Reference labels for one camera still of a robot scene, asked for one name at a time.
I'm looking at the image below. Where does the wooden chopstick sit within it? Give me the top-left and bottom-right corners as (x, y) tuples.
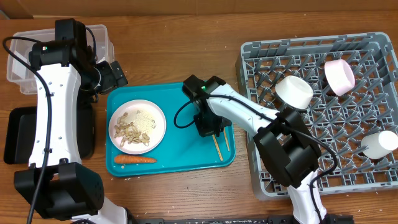
(212, 134), (223, 161)
(223, 129), (230, 152)

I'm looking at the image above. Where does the white bowl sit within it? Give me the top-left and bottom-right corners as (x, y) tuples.
(275, 75), (314, 110)

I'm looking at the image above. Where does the pink bowl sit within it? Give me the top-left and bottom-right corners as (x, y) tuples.
(324, 59), (355, 96)

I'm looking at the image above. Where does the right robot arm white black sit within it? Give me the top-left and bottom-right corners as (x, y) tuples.
(182, 75), (337, 223)

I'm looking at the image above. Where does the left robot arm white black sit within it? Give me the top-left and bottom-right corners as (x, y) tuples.
(14, 19), (135, 223)

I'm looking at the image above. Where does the grey dishwasher rack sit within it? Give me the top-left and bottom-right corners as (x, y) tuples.
(236, 32), (397, 194)

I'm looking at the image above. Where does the teal serving tray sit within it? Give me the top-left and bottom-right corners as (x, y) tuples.
(105, 83), (236, 177)

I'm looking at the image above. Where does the orange carrot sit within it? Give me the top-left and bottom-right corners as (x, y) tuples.
(114, 155), (157, 164)

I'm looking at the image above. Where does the clear plastic bin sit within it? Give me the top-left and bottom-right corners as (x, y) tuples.
(7, 24), (114, 95)

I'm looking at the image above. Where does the black plastic tray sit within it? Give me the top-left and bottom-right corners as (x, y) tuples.
(4, 106), (95, 164)

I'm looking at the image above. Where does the white cup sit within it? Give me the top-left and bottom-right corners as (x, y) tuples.
(361, 131), (398, 159)

